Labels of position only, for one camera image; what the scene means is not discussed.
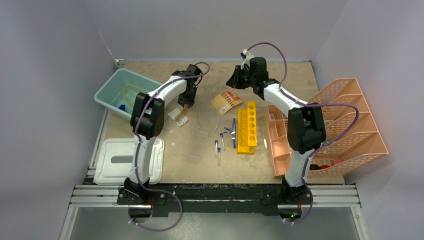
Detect blue capped test tube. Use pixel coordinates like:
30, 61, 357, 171
219, 133, 226, 151
217, 147, 222, 167
214, 140, 219, 158

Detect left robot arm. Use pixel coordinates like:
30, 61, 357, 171
123, 63, 204, 205

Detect clear plastic funnel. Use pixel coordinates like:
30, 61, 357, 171
212, 113, 227, 134

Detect yellow test tube rack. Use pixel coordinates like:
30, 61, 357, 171
236, 101, 258, 155

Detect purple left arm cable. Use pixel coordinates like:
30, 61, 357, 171
127, 61, 211, 232

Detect tan spiral notebook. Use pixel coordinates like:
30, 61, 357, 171
210, 90, 244, 115

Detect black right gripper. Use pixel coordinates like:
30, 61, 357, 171
226, 66, 257, 90

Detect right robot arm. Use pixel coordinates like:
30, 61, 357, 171
226, 56, 327, 204

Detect brown test tube brush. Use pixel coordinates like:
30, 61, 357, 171
175, 106, 189, 122

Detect aluminium rail frame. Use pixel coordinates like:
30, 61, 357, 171
58, 58, 370, 240

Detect teal plastic bin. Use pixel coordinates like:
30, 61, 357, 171
94, 68, 162, 120

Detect white plastic pouch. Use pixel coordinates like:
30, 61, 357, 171
168, 108, 189, 127

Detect white plastic bin lid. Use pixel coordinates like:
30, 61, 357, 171
93, 137, 165, 185

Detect yellow rubber tube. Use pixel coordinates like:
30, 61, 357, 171
121, 84, 142, 107

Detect orange plastic file organizer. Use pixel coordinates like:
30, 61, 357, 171
263, 78, 388, 177

